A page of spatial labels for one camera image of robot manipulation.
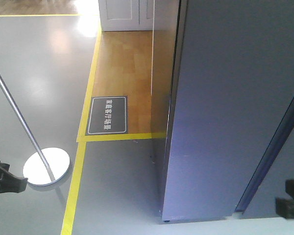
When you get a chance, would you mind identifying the white panelled wardrobe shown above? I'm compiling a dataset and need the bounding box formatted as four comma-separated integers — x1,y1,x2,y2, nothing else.
98,0,180,31

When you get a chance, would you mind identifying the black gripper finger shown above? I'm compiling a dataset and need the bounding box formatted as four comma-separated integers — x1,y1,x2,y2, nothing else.
275,179,294,219
0,161,28,193

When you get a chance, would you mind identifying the black floor sign sticker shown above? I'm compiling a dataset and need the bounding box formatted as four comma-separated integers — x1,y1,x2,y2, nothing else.
86,96,128,136

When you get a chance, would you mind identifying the silver sign stand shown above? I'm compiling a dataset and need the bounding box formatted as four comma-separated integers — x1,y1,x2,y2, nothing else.
0,74,71,187

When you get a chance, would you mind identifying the fridge door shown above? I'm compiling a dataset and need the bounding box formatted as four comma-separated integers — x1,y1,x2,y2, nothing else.
162,0,294,221

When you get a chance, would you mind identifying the dark grey fridge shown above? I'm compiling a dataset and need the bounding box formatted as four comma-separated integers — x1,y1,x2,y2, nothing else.
234,96,294,215

